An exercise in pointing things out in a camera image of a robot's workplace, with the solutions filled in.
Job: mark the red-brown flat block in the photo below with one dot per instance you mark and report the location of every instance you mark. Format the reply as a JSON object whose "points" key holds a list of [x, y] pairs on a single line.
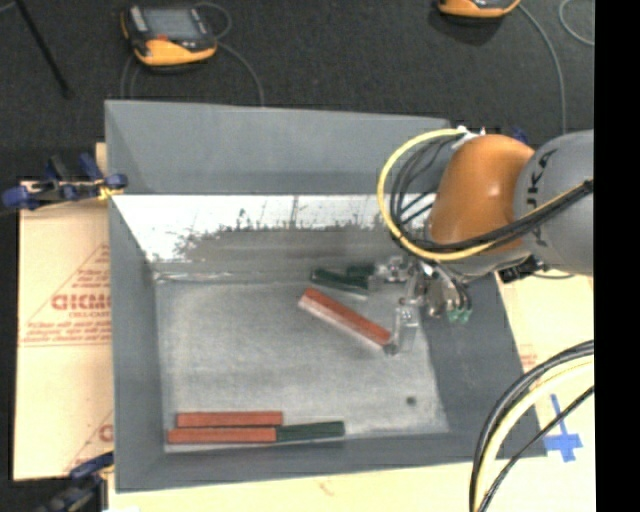
{"points": [[222, 435], [230, 419], [345, 318]]}

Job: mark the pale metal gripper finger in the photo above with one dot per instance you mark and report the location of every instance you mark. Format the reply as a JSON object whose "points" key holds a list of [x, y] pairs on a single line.
{"points": [[404, 330], [392, 269]]}

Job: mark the black cylinder on white bracket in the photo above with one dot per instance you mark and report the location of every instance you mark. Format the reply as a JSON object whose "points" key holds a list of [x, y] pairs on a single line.
{"points": [[520, 270]]}

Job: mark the grey metal bin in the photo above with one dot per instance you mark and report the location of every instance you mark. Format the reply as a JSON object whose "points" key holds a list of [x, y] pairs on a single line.
{"points": [[280, 350]]}

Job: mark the brown cardboard board, red print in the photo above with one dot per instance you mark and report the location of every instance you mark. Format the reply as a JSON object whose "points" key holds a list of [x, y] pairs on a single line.
{"points": [[60, 350]]}

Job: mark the dark green flat block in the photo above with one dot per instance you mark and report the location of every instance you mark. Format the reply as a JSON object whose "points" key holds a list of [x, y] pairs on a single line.
{"points": [[340, 280], [311, 431]]}

